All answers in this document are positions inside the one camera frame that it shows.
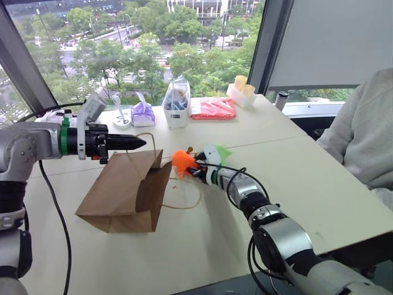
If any dark window frame post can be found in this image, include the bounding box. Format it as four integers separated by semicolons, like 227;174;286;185
0;2;58;116
247;0;296;93

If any person in grey sweater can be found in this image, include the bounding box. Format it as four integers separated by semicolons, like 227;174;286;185
316;68;393;213

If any white bin with clear bag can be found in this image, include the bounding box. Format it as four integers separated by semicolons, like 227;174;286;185
161;74;192;130

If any red plastic packet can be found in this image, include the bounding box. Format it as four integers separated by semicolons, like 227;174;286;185
188;96;238;121

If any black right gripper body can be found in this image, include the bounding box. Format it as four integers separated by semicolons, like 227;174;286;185
192;158;212;184

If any white tumbler with black lid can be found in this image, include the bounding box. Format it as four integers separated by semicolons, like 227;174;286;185
274;90;291;112

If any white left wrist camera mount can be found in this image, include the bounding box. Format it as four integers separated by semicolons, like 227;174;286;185
76;92;107;161

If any green plush toy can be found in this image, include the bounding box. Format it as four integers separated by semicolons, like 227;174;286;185
214;143;234;164

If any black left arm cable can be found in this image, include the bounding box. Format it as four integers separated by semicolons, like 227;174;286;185
18;102;88;295

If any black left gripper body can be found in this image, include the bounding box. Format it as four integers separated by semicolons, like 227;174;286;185
84;123;110;165

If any orange plush toy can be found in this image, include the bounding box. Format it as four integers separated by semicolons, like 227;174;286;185
171;146;200;181

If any brown paper bag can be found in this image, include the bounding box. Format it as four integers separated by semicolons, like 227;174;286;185
74;132;204;234

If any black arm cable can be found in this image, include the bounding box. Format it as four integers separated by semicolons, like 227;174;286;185
196;163;292;295
18;102;88;295

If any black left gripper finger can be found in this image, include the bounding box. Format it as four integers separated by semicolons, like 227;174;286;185
107;142;147;152
107;134;147;144

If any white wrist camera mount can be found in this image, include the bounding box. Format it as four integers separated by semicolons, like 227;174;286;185
76;92;107;161
201;144;224;187

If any white roller blind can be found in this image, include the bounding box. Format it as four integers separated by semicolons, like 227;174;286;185
267;0;393;91

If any white cup tray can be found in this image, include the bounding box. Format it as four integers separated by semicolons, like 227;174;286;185
226;82;257;109

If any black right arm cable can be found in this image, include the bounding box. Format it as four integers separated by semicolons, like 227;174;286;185
196;163;292;295

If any purple tissue pack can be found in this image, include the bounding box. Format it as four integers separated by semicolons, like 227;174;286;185
130;91;156;127

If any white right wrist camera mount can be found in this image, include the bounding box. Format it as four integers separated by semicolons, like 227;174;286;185
201;144;224;187

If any white round stand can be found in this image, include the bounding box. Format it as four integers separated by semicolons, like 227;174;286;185
111;93;131;130

